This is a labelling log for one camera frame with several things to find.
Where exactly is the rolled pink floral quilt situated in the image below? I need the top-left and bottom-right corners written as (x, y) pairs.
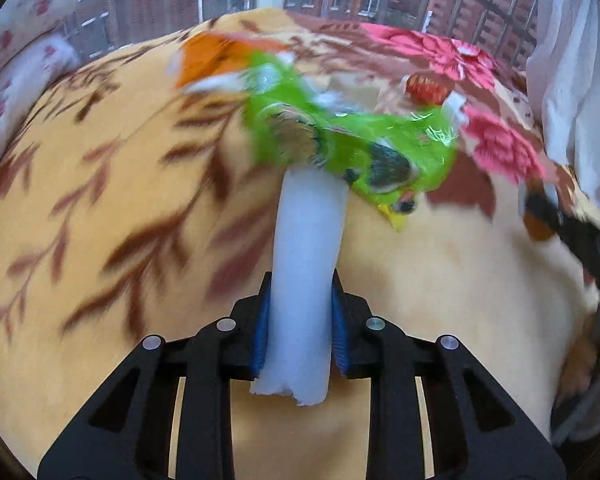
top-left (0, 0), bottom-right (81, 181)

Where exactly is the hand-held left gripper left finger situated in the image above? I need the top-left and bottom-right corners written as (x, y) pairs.
top-left (37, 271), bottom-right (273, 480)

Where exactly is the red white wrapper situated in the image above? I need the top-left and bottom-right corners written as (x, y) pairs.
top-left (404, 72), bottom-right (470, 126)

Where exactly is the metal window railing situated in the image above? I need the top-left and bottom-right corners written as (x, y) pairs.
top-left (427, 0), bottom-right (540, 61)

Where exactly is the yellow floral blanket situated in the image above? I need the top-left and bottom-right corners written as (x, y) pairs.
top-left (0, 7), bottom-right (600, 480)

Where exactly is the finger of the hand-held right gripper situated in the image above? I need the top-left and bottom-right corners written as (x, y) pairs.
top-left (555, 195), bottom-right (600, 306)

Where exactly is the green snack wrapper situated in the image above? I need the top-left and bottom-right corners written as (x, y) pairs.
top-left (240, 50), bottom-right (461, 233)

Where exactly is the orange snack wrapper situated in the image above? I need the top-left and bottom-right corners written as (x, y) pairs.
top-left (167, 30), bottom-right (291, 91)

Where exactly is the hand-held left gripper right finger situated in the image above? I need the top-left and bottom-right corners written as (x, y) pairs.
top-left (330, 269), bottom-right (567, 480)

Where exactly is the white curtain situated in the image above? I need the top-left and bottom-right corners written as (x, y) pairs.
top-left (525, 0), bottom-right (600, 221)

